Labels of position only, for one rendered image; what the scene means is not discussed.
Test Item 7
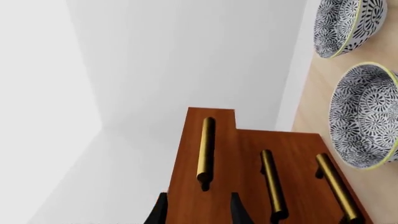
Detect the long brass drawer handle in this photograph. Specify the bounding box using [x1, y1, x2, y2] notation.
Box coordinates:
[195, 116, 216, 192]

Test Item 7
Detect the black white patterned bowl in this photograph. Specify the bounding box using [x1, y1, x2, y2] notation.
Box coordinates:
[328, 61, 398, 170]
[313, 0, 389, 60]

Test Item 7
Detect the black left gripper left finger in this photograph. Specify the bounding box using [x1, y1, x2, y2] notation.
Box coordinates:
[142, 192, 170, 224]

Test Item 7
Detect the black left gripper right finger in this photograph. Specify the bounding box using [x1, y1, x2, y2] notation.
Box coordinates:
[230, 192, 253, 224]

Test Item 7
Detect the wooden cabinet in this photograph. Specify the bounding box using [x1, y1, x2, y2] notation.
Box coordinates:
[234, 128, 366, 224]

